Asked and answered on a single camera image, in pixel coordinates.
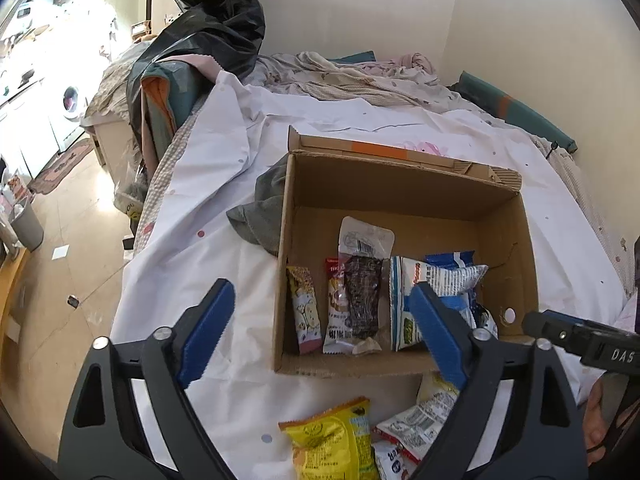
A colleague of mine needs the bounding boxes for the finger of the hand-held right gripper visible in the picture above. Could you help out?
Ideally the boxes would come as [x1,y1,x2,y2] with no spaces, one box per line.
[522,311,603,357]
[542,309,593,327]

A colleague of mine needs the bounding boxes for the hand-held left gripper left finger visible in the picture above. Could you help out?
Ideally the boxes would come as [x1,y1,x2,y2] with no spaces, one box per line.
[57,278,237,480]

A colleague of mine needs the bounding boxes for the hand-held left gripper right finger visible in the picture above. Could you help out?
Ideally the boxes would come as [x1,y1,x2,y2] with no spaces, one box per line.
[410,281,589,480]

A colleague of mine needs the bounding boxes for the blue and white snack packet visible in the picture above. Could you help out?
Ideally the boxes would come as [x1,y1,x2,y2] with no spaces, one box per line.
[389,255,478,352]

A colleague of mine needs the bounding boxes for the white text-printed snack packet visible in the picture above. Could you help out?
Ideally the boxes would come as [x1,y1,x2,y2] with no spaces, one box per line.
[424,264,489,297]

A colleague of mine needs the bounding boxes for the pale yellow snack packet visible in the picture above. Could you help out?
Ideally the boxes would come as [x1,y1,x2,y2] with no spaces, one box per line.
[416,371,459,407]

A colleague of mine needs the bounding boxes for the clear packet of dark jerky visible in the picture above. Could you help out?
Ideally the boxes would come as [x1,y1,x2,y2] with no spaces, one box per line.
[338,216,396,357]

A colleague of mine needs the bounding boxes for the white packet with orange edge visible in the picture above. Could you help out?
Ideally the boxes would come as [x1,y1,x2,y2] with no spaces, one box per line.
[374,389,460,464]

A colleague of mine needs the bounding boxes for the beige checkered snack packet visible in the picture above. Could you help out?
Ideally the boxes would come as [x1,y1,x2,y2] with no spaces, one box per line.
[286,265,323,356]

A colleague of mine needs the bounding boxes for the red and white snack packet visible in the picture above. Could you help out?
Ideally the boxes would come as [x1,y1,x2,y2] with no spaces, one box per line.
[322,258,363,354]

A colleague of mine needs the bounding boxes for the brown cardboard box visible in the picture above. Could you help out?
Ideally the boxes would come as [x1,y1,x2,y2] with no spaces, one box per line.
[272,126,540,379]

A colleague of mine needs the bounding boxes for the white red-edged snack packet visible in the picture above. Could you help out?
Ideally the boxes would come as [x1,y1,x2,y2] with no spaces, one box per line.
[372,439,418,480]

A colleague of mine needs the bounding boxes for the person's right hand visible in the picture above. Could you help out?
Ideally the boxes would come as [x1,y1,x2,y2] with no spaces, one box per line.
[584,376,623,467]

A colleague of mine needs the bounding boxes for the grey cloth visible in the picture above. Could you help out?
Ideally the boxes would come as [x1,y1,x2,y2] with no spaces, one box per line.
[226,163,292,257]

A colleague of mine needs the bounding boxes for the clear plastic bag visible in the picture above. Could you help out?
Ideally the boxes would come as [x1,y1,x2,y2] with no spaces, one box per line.
[113,159,149,217]

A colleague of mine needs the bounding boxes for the yellow wooden furniture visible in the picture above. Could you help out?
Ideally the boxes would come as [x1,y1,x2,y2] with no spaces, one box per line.
[0,244,32,346]

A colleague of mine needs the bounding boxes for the grey trash bin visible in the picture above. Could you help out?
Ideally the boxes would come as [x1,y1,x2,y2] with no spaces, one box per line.
[10,200,45,253]

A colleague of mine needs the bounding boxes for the teal rolled mat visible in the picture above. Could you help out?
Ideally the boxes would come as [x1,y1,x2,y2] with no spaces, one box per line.
[451,70,577,154]

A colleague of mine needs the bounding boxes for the white low cabinet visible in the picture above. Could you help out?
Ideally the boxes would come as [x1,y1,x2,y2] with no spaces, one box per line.
[82,115,138,168]

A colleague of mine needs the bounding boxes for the brown floor rug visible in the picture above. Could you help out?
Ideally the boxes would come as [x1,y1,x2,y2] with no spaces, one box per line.
[27,137,96,196]

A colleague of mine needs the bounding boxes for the teal and orange folded quilt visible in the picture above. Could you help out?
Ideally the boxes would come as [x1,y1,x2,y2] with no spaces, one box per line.
[140,59,213,171]

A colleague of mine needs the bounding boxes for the white washing machine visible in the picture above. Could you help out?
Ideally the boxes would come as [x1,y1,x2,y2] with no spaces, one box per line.
[49,80,87,154]

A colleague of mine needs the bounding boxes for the crumpled pink floral blanket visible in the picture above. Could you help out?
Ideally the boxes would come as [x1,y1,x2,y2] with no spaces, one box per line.
[255,51,451,107]

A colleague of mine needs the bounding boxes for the white kitchen cabinets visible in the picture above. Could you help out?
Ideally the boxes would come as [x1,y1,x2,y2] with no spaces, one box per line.
[0,72,60,181]

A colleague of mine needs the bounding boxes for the black plastic bag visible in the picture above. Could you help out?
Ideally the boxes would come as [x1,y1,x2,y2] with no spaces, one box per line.
[126,0,267,128]

